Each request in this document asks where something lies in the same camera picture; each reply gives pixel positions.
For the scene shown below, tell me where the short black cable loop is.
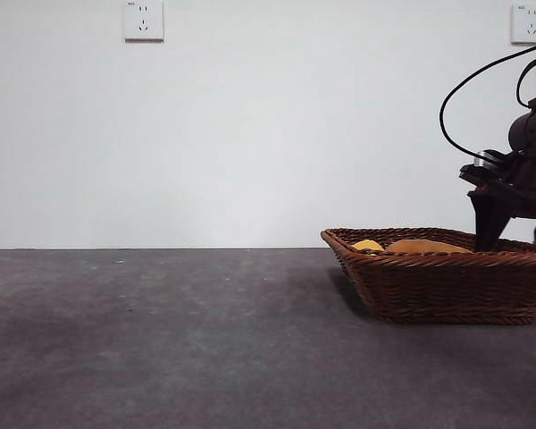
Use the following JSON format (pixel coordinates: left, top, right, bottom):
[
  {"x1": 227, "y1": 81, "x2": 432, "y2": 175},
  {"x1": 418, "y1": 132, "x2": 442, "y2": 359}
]
[{"x1": 516, "y1": 60, "x2": 536, "y2": 107}]

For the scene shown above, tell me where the long black cable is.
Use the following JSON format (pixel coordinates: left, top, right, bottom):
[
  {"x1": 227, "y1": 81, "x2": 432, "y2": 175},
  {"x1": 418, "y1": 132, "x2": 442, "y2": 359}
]
[{"x1": 440, "y1": 42, "x2": 536, "y2": 158}]

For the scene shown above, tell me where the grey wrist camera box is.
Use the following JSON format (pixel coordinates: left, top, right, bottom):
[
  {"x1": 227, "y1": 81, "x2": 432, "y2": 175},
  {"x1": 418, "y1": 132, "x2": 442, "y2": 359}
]
[{"x1": 458, "y1": 149, "x2": 514, "y2": 186}]

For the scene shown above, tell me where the white wall socket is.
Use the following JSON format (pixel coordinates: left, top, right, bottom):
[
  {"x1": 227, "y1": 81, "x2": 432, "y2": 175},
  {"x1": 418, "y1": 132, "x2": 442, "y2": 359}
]
[
  {"x1": 123, "y1": 0, "x2": 165, "y2": 44},
  {"x1": 510, "y1": 3, "x2": 536, "y2": 46}
]

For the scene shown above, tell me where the brown potato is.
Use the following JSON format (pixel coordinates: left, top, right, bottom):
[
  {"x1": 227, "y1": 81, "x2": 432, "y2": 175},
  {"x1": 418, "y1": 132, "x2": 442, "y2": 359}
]
[{"x1": 385, "y1": 240, "x2": 474, "y2": 256}]

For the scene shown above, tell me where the yellow corn cob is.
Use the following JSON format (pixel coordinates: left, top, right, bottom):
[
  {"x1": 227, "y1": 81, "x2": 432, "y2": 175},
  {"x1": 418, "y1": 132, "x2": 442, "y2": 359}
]
[{"x1": 350, "y1": 239, "x2": 386, "y2": 254}]

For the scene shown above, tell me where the brown woven wicker basket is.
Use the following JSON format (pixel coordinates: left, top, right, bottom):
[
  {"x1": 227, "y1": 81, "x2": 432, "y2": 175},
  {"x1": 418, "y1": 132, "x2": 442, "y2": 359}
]
[{"x1": 320, "y1": 227, "x2": 536, "y2": 326}]

